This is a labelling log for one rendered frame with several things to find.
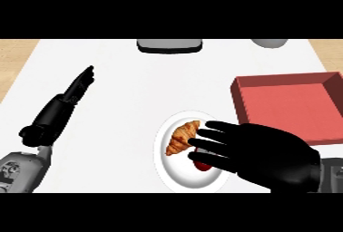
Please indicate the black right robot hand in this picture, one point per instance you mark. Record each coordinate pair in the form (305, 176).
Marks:
(268, 154)

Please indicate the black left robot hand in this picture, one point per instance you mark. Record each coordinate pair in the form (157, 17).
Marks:
(55, 114)

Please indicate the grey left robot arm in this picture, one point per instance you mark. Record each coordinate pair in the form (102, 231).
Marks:
(21, 172)

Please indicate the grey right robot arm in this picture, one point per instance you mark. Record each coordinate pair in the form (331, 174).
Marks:
(331, 175)

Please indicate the red can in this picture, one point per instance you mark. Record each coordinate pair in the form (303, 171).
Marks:
(201, 165)

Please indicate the red cardboard box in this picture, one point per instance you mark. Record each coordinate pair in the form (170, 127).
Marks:
(294, 105)

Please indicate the white round plate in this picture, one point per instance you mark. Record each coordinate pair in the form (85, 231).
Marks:
(182, 169)

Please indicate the brown croissant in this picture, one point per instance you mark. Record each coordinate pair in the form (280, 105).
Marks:
(182, 137)

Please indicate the grey and black appliance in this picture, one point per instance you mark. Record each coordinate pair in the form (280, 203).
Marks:
(169, 46)

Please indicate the grey round object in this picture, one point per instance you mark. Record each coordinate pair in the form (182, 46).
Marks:
(269, 43)

